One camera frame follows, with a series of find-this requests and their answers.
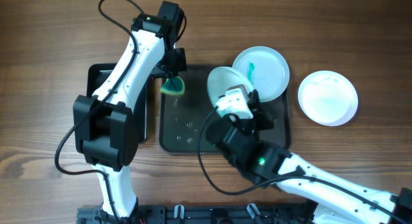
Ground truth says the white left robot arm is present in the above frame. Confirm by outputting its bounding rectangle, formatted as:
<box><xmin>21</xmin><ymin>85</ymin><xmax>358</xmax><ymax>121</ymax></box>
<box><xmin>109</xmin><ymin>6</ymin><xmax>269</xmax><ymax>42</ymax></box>
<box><xmin>73</xmin><ymin>1</ymin><xmax>187</xmax><ymax>223</ymax></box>

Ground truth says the large dark grey tray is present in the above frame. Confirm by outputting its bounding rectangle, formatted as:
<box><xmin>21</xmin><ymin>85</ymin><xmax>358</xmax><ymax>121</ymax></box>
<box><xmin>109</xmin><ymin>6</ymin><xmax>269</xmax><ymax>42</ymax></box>
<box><xmin>159</xmin><ymin>64</ymin><xmax>292</xmax><ymax>155</ymax></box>

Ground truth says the white plate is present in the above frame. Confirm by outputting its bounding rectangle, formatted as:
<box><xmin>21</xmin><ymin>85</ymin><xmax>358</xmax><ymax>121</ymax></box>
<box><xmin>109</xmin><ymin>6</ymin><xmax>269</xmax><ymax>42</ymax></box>
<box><xmin>207</xmin><ymin>66</ymin><xmax>254</xmax><ymax>107</ymax></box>
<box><xmin>297</xmin><ymin>70</ymin><xmax>359</xmax><ymax>126</ymax></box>
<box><xmin>232</xmin><ymin>46</ymin><xmax>290</xmax><ymax>102</ymax></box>

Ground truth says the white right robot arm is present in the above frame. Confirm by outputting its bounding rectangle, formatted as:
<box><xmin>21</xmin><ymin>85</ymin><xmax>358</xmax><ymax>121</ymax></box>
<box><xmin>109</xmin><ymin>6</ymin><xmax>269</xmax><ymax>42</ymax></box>
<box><xmin>206</xmin><ymin>84</ymin><xmax>411</xmax><ymax>223</ymax></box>

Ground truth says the green and yellow sponge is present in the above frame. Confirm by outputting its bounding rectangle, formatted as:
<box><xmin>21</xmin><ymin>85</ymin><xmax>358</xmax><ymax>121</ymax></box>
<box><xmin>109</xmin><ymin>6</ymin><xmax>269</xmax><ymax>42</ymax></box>
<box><xmin>160</xmin><ymin>76</ymin><xmax>185</xmax><ymax>96</ymax></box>

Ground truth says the small black tray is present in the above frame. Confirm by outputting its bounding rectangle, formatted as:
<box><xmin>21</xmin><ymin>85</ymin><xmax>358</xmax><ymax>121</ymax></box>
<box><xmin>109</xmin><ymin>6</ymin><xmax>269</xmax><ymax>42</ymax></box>
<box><xmin>86</xmin><ymin>63</ymin><xmax>149</xmax><ymax>144</ymax></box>

